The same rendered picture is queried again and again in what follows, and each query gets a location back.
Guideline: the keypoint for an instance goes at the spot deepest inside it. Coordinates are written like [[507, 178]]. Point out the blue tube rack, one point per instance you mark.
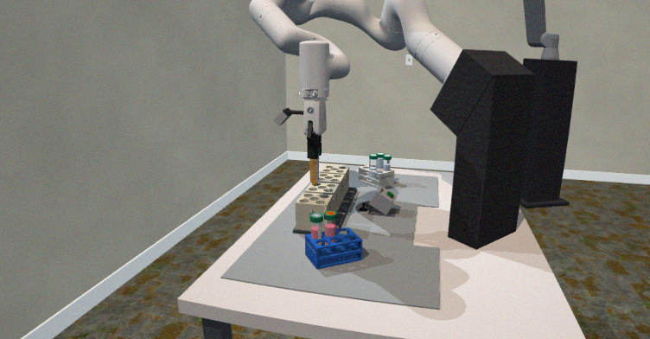
[[350, 239]]

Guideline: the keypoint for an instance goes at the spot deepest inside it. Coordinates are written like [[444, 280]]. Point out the white tube rack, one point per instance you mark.
[[385, 179]]

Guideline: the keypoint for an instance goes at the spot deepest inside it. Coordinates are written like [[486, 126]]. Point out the beige bucket adapter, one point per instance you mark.
[[334, 178], [328, 189], [341, 170], [309, 203]]

